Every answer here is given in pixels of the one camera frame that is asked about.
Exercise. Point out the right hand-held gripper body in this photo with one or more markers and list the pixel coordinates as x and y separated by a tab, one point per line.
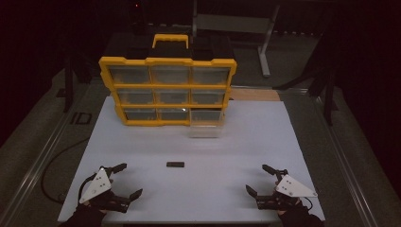
293	188

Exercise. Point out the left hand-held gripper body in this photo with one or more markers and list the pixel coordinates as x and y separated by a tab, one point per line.
96	186

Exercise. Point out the small black rectangular block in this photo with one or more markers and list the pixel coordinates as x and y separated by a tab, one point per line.
175	164

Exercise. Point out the clear plastic drawer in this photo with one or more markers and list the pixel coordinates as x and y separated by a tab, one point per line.
206	127

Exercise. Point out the person's right hand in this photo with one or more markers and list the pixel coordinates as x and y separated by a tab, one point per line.
298	218

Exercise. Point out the person's left hand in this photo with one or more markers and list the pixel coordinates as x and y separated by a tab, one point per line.
85	217

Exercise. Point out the wooden board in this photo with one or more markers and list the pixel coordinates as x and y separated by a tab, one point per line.
255	94

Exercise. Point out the black tripod stand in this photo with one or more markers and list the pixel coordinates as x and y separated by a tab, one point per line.
67	85
327	91

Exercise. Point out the yellow black drawer organizer cabinet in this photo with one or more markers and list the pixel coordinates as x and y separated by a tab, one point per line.
170	85

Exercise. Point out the grey metal stand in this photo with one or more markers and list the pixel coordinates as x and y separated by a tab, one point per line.
233	23

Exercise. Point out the dark device with red light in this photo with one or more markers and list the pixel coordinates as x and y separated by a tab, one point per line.
136	15

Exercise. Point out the aluminium rail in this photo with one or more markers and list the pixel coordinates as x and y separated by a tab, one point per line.
41	157
343	157

